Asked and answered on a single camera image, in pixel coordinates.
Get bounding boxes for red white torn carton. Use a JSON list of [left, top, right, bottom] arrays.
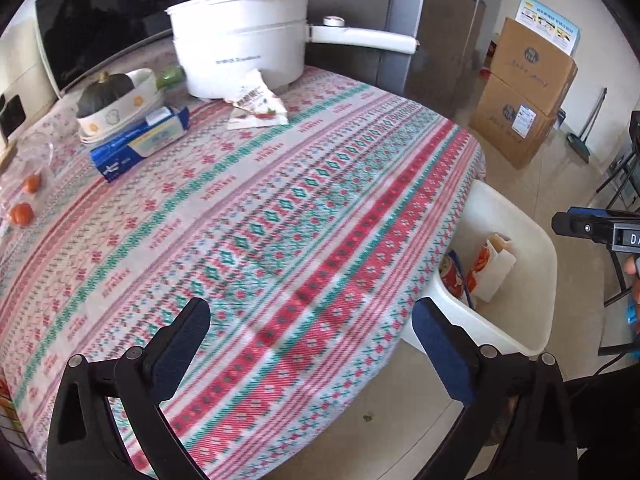
[[466, 233, 516, 302]]

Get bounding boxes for red drink can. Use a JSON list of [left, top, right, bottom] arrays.
[[439, 250, 472, 307]]

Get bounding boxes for white printed snack wrapper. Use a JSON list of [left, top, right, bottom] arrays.
[[224, 68, 288, 130]]

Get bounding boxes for white trash bin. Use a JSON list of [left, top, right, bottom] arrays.
[[421, 181, 558, 358]]

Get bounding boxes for person's right hand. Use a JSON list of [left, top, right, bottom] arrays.
[[624, 256, 640, 307]]

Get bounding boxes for broom with dustpan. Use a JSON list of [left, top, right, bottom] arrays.
[[566, 87, 608, 164]]

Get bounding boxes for lower cardboard box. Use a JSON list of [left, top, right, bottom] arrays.
[[470, 75, 555, 169]]

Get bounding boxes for cardboard box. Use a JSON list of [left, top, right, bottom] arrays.
[[470, 75, 555, 169], [490, 18, 578, 115]]

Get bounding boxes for upper cardboard box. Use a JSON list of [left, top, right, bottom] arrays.
[[490, 18, 578, 115]]

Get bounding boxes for orange tangerine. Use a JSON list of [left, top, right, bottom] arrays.
[[23, 174, 41, 194], [9, 203, 35, 226]]

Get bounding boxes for blue white leaflet box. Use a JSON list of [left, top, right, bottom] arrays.
[[514, 0, 580, 56]]

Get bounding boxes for patterned tablecloth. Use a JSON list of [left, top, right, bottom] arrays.
[[1, 67, 485, 479]]

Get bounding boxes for clear plastic bag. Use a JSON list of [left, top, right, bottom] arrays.
[[1, 132, 54, 242]]

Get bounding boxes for blue cling film box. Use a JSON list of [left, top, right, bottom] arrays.
[[90, 106, 190, 182]]

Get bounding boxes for grey refrigerator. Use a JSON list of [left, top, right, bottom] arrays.
[[305, 0, 501, 117]]

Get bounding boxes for white stacked plates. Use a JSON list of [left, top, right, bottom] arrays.
[[78, 90, 165, 148]]

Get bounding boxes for white floral bowl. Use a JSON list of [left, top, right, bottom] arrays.
[[76, 68, 160, 136]]

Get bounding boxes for dark green pumpkin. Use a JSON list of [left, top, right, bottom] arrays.
[[76, 70, 134, 118]]

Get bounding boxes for green vegetable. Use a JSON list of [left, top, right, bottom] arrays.
[[155, 65, 186, 90]]

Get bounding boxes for white electric cooking pot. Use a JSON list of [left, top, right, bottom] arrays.
[[166, 0, 419, 100]]

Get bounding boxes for black microwave oven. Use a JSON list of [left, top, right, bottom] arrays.
[[35, 0, 188, 96]]

